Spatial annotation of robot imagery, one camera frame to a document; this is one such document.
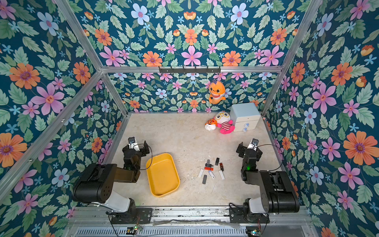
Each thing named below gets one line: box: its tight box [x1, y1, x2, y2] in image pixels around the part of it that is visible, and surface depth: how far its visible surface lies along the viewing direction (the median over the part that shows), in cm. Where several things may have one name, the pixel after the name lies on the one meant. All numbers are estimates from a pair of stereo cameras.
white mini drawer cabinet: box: [229, 102, 261, 132], surface depth 104 cm
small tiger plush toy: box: [204, 118, 218, 131], surface depth 107 cm
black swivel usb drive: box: [205, 158, 214, 168], surface depth 93 cm
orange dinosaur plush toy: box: [209, 79, 227, 105], surface depth 100 cm
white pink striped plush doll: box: [213, 110, 236, 135], surface depth 109 cm
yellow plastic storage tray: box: [146, 152, 181, 198], surface depth 88 cm
